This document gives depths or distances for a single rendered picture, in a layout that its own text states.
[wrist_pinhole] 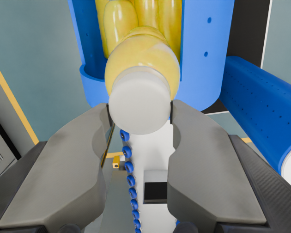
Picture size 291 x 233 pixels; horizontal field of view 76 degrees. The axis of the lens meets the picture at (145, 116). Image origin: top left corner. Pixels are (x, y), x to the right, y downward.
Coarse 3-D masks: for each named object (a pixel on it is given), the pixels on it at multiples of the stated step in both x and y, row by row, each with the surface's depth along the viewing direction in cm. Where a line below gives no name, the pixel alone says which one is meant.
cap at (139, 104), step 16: (128, 80) 10; (144, 80) 10; (160, 80) 11; (112, 96) 11; (128, 96) 11; (144, 96) 11; (160, 96) 11; (112, 112) 11; (128, 112) 11; (144, 112) 11; (160, 112) 11; (128, 128) 12; (144, 128) 12
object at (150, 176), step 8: (144, 176) 74; (152, 176) 74; (160, 176) 74; (144, 184) 71; (152, 184) 69; (160, 184) 68; (144, 192) 66; (152, 192) 66; (160, 192) 65; (144, 200) 64; (152, 200) 63; (160, 200) 63
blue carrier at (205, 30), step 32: (192, 0) 22; (224, 0) 25; (96, 32) 42; (192, 32) 24; (224, 32) 28; (96, 64) 43; (192, 64) 26; (224, 64) 33; (96, 96) 31; (192, 96) 28
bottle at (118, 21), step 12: (120, 0) 32; (108, 12) 32; (120, 12) 32; (132, 12) 33; (108, 24) 33; (120, 24) 33; (132, 24) 33; (108, 36) 34; (120, 36) 34; (108, 48) 36
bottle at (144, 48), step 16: (128, 32) 23; (144, 32) 18; (160, 32) 23; (128, 48) 14; (144, 48) 13; (160, 48) 14; (112, 64) 14; (128, 64) 13; (144, 64) 13; (160, 64) 13; (176, 64) 15; (112, 80) 13; (176, 80) 14
